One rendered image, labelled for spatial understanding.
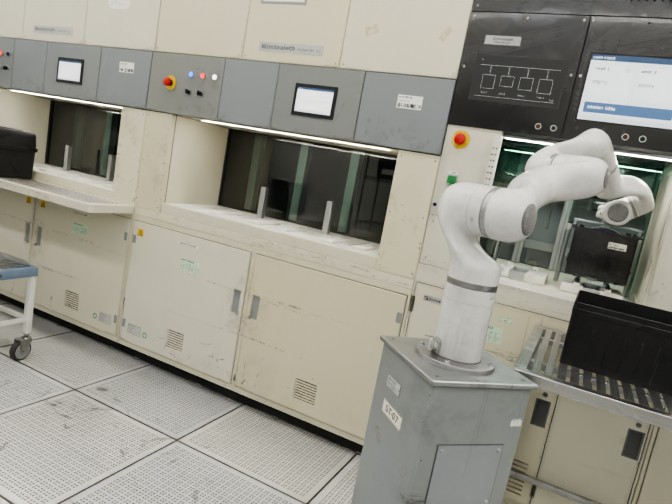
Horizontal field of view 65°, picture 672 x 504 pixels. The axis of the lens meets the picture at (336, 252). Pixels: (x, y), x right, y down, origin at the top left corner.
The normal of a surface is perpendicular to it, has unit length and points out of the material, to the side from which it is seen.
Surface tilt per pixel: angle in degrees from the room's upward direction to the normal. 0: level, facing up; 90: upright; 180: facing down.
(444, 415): 90
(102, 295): 90
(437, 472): 90
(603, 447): 90
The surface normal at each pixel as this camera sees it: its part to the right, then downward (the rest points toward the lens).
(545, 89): -0.44, 0.06
